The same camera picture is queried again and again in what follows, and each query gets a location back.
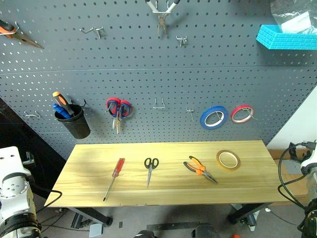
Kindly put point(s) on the orange black needle nose pliers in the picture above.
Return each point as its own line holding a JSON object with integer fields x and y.
{"x": 199, "y": 169}

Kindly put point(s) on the dark rounded shape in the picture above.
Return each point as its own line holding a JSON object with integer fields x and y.
{"x": 205, "y": 231}
{"x": 144, "y": 234}

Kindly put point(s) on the black pegboard hook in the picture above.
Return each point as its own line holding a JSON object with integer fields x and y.
{"x": 84, "y": 103}

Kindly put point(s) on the grey metal pegboard wall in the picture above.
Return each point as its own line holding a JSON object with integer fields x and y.
{"x": 158, "y": 81}

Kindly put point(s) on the white grey caster device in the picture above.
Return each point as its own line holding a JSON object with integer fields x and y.
{"x": 252, "y": 220}

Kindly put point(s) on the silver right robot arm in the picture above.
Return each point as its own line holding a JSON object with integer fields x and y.
{"x": 311, "y": 198}

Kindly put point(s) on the red tape roll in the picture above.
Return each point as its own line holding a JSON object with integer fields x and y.
{"x": 236, "y": 120}

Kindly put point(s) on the black flat metal bar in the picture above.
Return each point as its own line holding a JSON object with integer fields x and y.
{"x": 171, "y": 226}

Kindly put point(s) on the grey foot pedal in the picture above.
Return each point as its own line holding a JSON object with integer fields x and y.
{"x": 96, "y": 231}

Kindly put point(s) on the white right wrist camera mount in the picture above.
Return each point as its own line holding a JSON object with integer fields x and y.
{"x": 309, "y": 163}

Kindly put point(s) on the black plastic cup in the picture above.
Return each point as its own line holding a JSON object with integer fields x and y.
{"x": 76, "y": 127}

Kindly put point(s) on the yellow tape roll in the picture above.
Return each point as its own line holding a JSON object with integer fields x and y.
{"x": 237, "y": 161}

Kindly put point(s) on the blue tape roll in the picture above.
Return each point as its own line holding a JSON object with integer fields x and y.
{"x": 204, "y": 121}

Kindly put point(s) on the blue plastic bin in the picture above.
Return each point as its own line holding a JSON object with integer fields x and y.
{"x": 284, "y": 41}

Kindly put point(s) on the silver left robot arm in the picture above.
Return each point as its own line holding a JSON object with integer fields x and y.
{"x": 15, "y": 198}

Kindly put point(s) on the clear plastic bag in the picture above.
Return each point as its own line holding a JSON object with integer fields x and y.
{"x": 294, "y": 17}

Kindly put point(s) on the black table leg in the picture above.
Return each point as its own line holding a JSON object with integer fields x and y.
{"x": 245, "y": 212}
{"x": 97, "y": 214}

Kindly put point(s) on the small silver double hook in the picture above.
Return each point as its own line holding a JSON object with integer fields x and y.
{"x": 190, "y": 111}
{"x": 182, "y": 39}

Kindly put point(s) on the small orange object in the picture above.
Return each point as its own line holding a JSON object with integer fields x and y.
{"x": 236, "y": 236}

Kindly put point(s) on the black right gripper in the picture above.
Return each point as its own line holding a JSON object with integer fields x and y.
{"x": 295, "y": 154}

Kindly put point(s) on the silver loop pegboard hook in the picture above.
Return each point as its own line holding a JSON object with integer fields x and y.
{"x": 158, "y": 107}
{"x": 158, "y": 11}

